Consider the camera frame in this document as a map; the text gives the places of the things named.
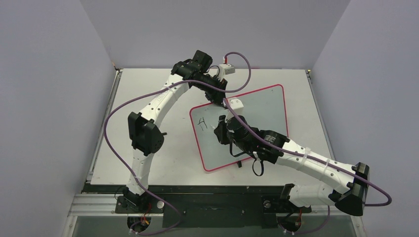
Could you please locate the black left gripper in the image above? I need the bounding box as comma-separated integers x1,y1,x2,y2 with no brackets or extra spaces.
194,75,228,109

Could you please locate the pink-framed whiteboard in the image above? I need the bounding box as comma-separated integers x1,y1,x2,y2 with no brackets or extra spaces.
189,84,289,171

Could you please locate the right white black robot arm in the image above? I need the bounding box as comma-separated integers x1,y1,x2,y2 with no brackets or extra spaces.
214,115,370,216

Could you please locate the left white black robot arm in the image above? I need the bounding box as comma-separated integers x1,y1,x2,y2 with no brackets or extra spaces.
122,50,235,212

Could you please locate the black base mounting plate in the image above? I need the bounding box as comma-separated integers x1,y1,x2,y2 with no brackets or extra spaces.
115,185,314,231

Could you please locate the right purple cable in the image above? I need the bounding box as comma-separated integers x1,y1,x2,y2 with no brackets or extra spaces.
222,98,392,207

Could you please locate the purple cable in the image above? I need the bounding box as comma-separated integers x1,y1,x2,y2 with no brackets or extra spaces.
222,98,392,207
103,51,252,236

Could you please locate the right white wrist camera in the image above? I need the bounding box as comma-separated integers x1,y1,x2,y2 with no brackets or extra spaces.
225,98,244,120

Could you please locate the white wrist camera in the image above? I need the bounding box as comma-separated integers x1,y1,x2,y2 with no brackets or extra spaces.
225,98,244,120
216,64,235,81

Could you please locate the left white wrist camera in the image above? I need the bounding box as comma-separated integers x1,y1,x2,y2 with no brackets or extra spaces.
216,64,235,81

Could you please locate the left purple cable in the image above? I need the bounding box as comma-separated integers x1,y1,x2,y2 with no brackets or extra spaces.
103,51,252,236

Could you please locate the aluminium table frame rail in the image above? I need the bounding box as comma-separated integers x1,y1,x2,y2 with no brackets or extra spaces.
67,193,364,217

